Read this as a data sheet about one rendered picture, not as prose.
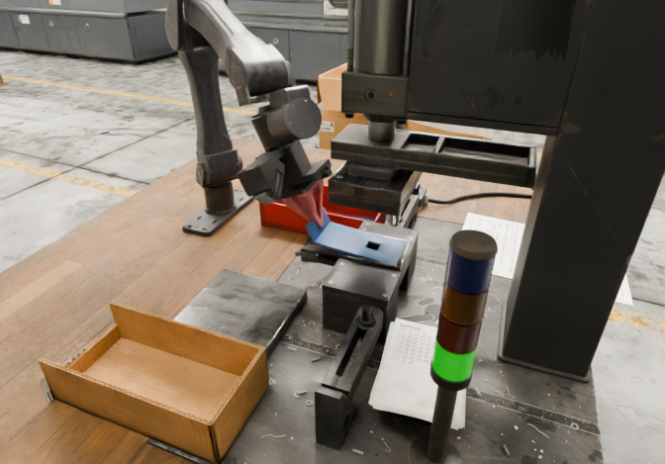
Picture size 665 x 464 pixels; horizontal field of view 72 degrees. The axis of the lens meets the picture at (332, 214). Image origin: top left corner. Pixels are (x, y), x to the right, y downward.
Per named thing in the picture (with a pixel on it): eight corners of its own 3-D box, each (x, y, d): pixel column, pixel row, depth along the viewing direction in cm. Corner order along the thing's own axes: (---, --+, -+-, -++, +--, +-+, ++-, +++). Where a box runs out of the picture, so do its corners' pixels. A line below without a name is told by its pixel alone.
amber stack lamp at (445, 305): (443, 293, 44) (447, 264, 42) (485, 303, 43) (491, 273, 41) (436, 319, 41) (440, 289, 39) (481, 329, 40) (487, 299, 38)
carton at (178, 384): (123, 340, 70) (110, 300, 66) (269, 390, 62) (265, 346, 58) (49, 408, 60) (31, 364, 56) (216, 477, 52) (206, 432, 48)
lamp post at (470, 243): (415, 429, 56) (443, 215, 41) (465, 446, 54) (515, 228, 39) (403, 475, 51) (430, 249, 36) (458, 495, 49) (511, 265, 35)
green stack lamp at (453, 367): (435, 347, 47) (439, 323, 46) (474, 357, 46) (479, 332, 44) (428, 374, 44) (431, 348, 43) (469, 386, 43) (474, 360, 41)
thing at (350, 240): (321, 221, 80) (322, 206, 79) (406, 244, 76) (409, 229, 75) (304, 240, 75) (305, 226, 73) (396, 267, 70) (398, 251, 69)
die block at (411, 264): (362, 258, 87) (363, 225, 84) (415, 270, 84) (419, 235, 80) (322, 328, 71) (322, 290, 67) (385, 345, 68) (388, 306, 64)
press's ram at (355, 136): (360, 171, 79) (367, -23, 65) (522, 197, 71) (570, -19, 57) (321, 221, 65) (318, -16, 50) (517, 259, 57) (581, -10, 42)
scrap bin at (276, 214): (285, 201, 108) (284, 177, 105) (389, 221, 100) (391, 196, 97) (260, 226, 98) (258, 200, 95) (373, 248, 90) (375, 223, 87)
